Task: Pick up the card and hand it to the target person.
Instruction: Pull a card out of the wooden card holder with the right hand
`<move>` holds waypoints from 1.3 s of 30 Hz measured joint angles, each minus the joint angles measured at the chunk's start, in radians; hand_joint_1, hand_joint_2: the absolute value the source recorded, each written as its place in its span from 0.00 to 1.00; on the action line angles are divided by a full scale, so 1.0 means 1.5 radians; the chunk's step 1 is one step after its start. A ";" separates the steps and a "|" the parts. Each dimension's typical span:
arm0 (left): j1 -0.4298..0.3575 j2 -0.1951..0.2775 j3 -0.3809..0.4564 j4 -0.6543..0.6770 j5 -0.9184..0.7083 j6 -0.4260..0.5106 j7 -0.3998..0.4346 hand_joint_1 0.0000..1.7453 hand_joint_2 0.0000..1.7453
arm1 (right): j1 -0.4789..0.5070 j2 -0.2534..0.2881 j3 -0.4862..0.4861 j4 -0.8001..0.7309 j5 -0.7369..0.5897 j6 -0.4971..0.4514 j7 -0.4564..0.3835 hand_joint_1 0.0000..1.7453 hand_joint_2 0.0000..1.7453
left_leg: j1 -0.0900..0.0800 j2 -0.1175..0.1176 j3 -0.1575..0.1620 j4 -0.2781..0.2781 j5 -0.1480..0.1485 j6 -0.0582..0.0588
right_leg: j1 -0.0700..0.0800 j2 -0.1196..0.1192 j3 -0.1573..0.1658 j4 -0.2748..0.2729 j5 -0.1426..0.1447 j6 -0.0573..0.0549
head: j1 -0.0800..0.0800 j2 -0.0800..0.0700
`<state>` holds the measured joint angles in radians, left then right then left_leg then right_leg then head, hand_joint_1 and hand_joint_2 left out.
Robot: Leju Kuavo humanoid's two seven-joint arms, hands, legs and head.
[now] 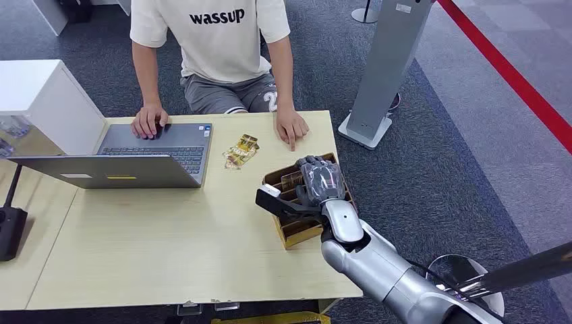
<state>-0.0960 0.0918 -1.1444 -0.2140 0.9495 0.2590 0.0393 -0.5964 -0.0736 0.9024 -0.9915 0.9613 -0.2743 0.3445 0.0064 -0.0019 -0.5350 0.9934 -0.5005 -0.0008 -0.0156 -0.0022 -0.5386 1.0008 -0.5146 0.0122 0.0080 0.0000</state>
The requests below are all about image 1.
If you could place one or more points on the person's left hand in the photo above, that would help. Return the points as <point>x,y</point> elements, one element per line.
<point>290,125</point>

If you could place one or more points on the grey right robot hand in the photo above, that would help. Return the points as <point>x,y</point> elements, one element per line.
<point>321,179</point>

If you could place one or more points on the person's right hand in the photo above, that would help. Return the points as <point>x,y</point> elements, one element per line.
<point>149,120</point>

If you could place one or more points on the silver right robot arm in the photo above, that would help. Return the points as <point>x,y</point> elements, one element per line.
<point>380,268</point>

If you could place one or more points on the person's left forearm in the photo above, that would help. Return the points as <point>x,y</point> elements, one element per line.
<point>282,76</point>

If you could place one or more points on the person's right forearm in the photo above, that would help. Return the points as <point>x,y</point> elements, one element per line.
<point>146,76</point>

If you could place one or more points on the wooden slotted card box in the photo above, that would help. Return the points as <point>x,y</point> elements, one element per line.
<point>297,228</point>

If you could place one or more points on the person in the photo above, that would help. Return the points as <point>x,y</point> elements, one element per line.
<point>214,44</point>

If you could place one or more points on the grey laptop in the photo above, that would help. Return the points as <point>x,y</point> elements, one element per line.
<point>134,172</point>

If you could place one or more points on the white cabinet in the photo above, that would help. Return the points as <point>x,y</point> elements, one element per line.
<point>40,94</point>

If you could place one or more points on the grey kiosk stand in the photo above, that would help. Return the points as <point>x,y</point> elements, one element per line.
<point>389,58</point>

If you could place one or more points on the round stanchion base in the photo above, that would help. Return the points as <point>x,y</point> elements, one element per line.
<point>364,15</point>

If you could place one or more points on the clear glass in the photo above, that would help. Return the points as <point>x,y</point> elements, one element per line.
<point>4,148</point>
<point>15,126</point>

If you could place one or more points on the white furniture block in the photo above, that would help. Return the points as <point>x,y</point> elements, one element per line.
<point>49,15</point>

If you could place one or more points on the black device with pole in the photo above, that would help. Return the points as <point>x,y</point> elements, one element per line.
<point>11,232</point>

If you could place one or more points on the red barrier band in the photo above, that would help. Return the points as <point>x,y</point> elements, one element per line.
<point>505,69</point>

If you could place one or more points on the chrome stanchion with dome base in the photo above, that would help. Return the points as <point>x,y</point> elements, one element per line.
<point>527,268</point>

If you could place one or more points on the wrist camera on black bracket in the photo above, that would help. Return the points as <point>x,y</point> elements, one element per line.
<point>270,190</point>

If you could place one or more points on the yellow frame under table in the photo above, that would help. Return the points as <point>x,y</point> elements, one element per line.
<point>277,319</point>

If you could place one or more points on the clear plastic bracket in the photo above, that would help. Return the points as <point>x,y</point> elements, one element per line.
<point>190,309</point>
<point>225,306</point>

